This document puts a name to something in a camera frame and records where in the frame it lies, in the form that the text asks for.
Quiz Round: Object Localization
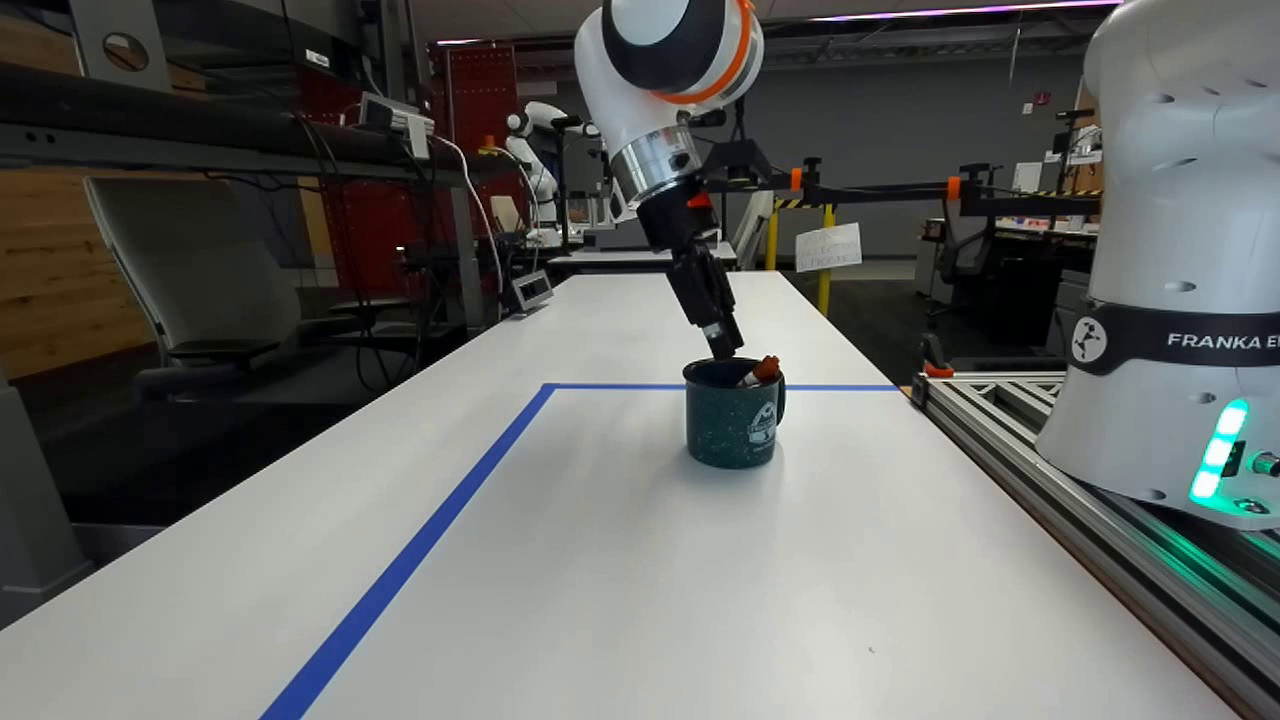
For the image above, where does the white background table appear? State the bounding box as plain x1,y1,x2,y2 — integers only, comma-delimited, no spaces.
547,240,740,278

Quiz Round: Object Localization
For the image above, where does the white paper sign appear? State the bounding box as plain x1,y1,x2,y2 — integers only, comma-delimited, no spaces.
794,222,864,274

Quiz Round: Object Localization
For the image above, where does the small grey display box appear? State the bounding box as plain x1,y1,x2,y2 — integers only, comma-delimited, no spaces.
509,269,555,315

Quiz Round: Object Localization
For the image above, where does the dark green speckled mug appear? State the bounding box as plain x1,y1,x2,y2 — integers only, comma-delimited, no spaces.
683,357,789,470

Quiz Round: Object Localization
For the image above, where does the red pegboard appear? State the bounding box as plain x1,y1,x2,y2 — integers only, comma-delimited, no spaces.
430,44,523,293

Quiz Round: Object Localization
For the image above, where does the blue tape line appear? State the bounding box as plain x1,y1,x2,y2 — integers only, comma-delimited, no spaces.
260,382,901,720

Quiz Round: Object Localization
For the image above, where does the white office chair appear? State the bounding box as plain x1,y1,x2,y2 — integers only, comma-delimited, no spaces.
84,176,303,403

